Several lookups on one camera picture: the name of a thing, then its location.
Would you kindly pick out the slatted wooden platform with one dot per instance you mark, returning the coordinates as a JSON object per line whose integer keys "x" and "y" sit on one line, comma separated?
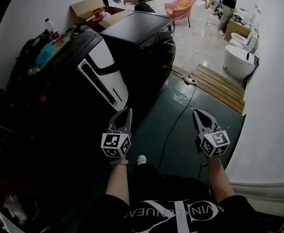
{"x": 217, "y": 86}

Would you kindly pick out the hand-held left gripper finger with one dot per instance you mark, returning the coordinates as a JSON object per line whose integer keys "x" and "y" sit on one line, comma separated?
{"x": 130, "y": 120}
{"x": 113, "y": 121}

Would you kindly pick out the person's left forearm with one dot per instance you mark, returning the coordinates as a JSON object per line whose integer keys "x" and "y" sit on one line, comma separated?
{"x": 117, "y": 183}

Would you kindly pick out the black bag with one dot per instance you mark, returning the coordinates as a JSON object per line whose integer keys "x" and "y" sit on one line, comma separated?
{"x": 27, "y": 54}

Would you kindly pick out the white rounded floor appliance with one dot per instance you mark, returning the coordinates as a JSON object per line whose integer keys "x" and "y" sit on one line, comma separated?
{"x": 236, "y": 61}

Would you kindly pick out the black washing machine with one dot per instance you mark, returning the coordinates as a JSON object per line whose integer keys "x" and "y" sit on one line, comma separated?
{"x": 137, "y": 33}

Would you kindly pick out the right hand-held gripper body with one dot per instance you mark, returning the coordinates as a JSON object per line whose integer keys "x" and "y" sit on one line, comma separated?
{"x": 215, "y": 143}

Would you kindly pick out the white and black appliance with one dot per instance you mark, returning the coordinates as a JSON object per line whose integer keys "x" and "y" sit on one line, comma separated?
{"x": 103, "y": 64}

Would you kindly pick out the black trousers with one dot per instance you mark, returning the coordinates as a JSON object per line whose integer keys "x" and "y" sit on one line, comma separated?
{"x": 168, "y": 183}

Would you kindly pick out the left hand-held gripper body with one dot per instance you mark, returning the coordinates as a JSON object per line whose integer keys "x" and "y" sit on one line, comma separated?
{"x": 112, "y": 141}

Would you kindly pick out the orange cushion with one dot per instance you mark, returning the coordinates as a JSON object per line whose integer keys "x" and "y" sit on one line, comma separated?
{"x": 182, "y": 4}

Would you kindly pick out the red label water bottle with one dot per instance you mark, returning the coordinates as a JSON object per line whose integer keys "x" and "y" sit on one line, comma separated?
{"x": 52, "y": 29}

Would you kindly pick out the black printed T-shirt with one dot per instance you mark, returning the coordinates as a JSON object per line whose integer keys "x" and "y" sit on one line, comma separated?
{"x": 156, "y": 217}

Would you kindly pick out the red packet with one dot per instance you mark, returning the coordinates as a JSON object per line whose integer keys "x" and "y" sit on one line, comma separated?
{"x": 97, "y": 13}

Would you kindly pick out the white toilet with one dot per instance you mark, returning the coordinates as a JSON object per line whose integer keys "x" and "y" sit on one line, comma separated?
{"x": 241, "y": 40}

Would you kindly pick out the person's right forearm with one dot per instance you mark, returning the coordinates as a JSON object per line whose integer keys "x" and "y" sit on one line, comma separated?
{"x": 218, "y": 178}

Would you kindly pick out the silver washer dial knob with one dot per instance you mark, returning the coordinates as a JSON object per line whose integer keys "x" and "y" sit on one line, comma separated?
{"x": 171, "y": 28}

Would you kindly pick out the white power strip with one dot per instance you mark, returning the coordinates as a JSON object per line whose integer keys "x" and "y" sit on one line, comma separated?
{"x": 189, "y": 80}

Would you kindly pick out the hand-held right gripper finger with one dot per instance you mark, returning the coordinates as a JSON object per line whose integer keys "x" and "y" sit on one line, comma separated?
{"x": 213, "y": 122}
{"x": 198, "y": 125}

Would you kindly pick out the round black washer door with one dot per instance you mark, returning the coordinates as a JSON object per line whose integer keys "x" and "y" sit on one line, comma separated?
{"x": 169, "y": 50}

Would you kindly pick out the person's left white shoe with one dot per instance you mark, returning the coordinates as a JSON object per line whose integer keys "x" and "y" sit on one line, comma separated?
{"x": 141, "y": 159}

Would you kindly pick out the teal fluffy duster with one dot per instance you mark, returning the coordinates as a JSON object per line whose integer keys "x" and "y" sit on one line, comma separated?
{"x": 44, "y": 53}

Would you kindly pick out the pink armchair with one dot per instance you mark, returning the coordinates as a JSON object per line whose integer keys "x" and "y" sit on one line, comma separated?
{"x": 180, "y": 11}

